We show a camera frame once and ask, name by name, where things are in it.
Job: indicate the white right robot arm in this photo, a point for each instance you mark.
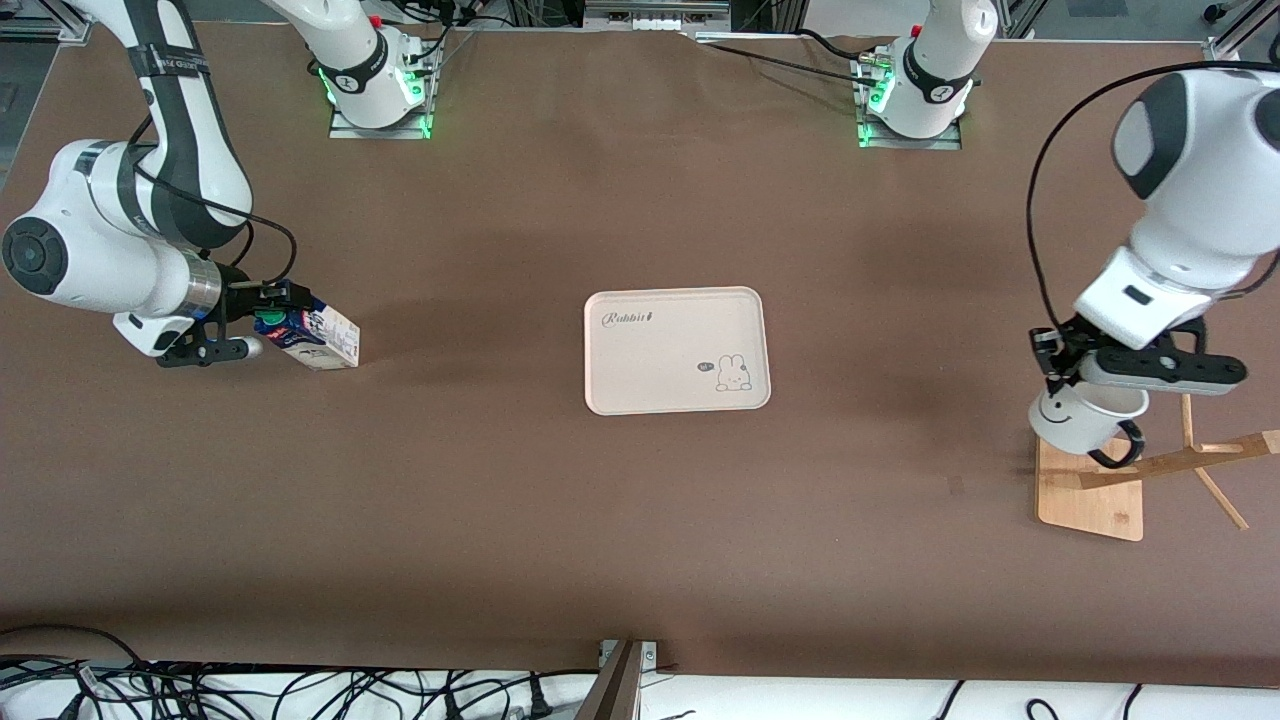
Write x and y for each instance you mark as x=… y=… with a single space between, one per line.
x=100 y=250

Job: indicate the black plug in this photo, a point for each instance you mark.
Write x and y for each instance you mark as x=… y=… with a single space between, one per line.
x=540 y=700

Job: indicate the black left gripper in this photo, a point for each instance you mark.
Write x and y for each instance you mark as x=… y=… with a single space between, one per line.
x=1062 y=352

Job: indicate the small metal bracket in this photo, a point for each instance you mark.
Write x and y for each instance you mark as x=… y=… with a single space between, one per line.
x=649 y=655

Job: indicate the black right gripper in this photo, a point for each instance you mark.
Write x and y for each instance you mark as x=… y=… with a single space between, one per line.
x=238 y=299

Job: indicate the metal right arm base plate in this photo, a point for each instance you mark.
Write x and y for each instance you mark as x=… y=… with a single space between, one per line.
x=380 y=133

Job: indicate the aluminium profile beam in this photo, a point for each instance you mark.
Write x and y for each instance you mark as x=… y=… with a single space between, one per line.
x=615 y=690

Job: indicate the blue milk carton green cap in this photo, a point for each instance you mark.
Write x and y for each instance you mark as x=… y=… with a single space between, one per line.
x=335 y=340

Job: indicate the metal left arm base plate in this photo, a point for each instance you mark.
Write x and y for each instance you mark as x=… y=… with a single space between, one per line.
x=910 y=143

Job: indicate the aluminium frame rail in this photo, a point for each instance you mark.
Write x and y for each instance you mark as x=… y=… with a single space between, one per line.
x=50 y=28

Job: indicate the beige rabbit print tray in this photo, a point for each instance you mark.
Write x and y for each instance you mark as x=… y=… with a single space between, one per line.
x=660 y=360

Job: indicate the grey power strip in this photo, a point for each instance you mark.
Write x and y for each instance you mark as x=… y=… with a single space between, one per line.
x=650 y=15

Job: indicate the wooden cup stand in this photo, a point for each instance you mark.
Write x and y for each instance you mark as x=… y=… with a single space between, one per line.
x=1090 y=500

